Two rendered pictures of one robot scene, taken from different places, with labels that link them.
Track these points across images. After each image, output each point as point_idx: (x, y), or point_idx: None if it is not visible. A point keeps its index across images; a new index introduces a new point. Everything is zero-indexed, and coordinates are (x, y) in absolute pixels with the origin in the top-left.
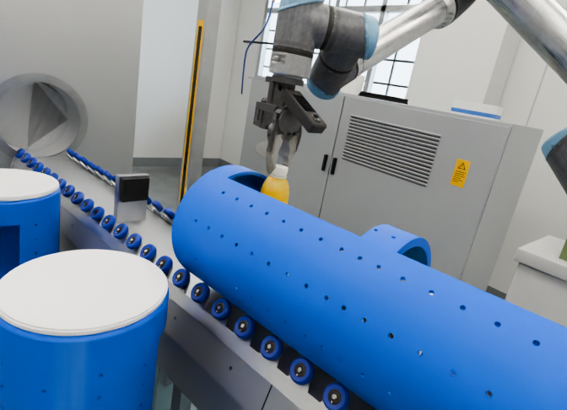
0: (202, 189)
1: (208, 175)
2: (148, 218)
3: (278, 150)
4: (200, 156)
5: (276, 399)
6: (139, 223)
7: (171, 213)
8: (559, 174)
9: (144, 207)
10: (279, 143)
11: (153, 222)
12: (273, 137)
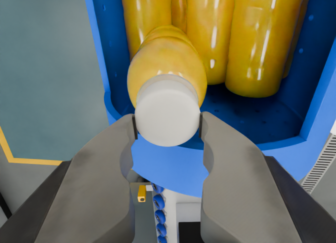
0: (326, 138)
1: (301, 174)
2: (171, 204)
3: (218, 161)
4: None
5: None
6: (185, 198)
7: (160, 200)
8: None
9: (178, 215)
10: (223, 193)
11: (171, 196)
12: (312, 229)
